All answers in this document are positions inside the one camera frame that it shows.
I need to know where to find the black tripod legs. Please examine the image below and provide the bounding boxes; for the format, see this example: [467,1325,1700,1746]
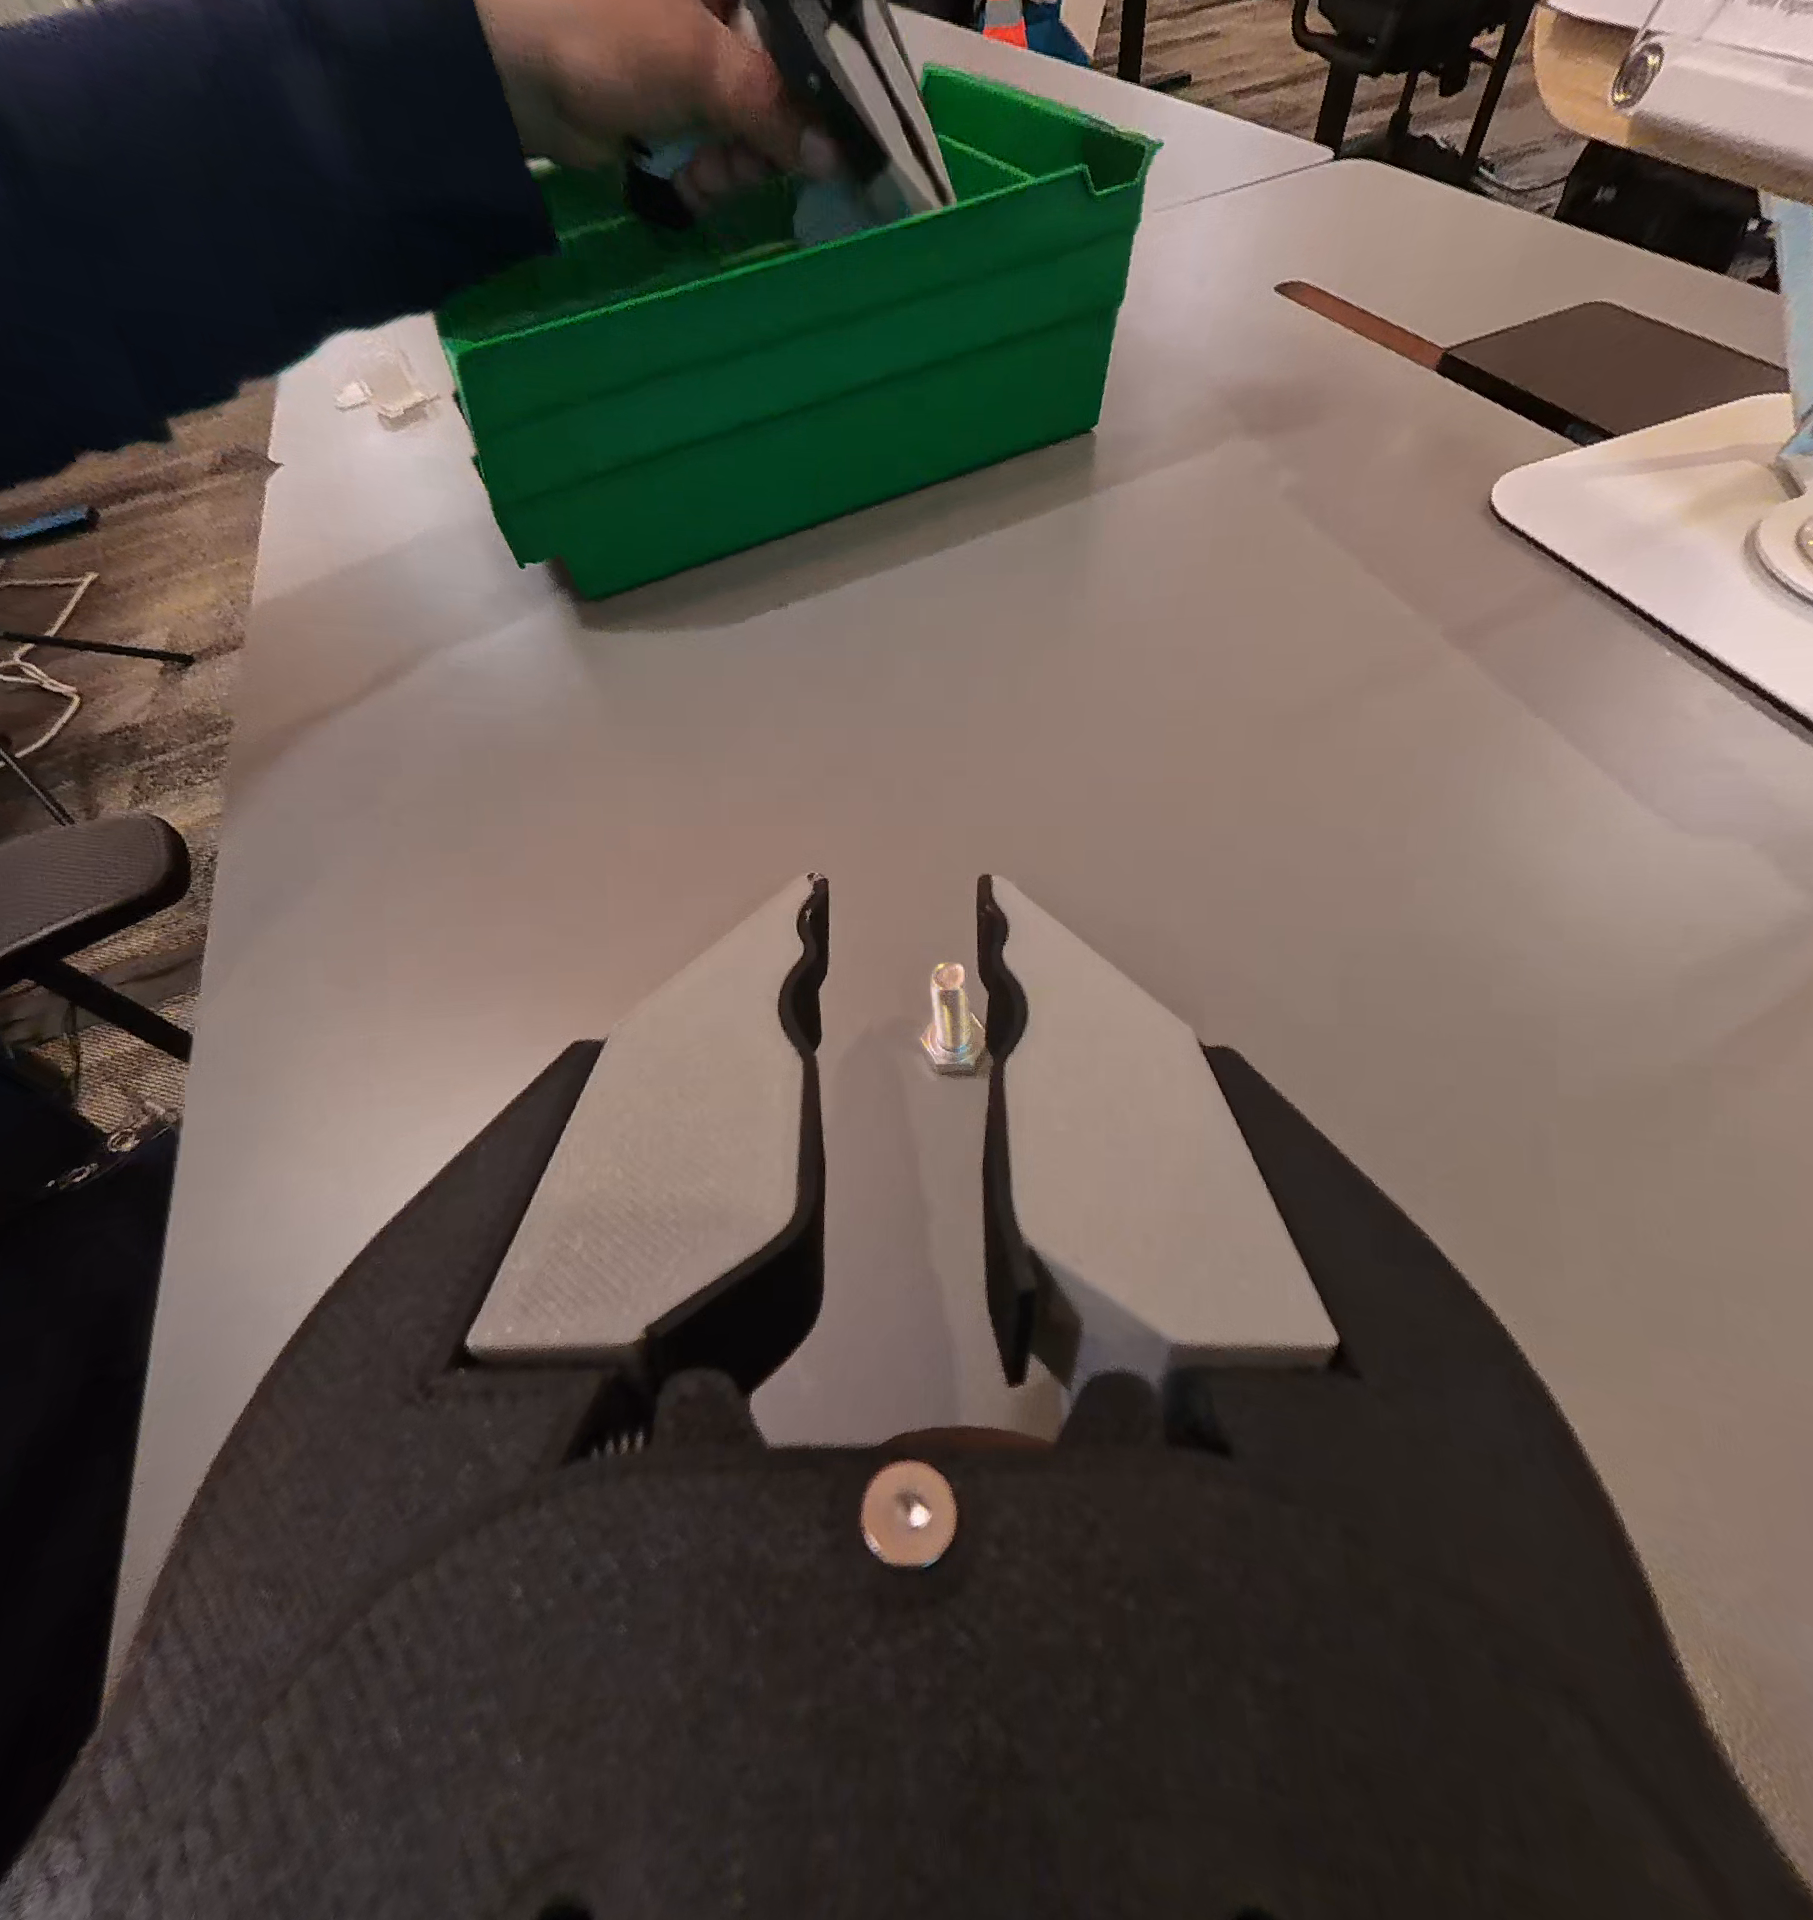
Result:
[0,612,197,829]

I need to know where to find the small clear plastic bag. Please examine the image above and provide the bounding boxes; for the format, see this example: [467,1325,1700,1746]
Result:
[330,336,444,425]

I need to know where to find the person's left hand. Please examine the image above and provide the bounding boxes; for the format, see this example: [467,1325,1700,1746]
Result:
[477,0,836,214]

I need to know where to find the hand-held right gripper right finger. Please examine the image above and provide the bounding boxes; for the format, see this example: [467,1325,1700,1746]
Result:
[972,873,1342,1390]

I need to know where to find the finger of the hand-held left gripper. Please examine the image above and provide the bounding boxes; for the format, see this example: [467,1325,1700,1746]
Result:
[863,0,957,214]
[747,0,907,203]

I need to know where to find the black office chair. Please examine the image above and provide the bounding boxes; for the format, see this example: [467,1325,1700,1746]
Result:
[1288,0,1540,154]

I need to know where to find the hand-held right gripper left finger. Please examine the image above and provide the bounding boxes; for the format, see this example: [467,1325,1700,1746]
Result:
[462,873,832,1385]

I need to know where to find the white rope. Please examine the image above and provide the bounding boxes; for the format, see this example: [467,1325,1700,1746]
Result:
[0,566,101,800]

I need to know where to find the green plastic bin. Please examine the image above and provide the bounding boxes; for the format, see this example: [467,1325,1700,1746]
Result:
[437,64,1159,603]

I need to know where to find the person's left forearm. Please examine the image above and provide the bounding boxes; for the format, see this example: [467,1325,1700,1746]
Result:
[0,0,556,501]

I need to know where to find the dark flat pad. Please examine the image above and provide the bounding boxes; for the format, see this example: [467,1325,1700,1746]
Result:
[1442,300,1792,447]

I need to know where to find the silver hex bolt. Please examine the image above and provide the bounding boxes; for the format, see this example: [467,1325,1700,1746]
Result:
[912,960,992,1080]

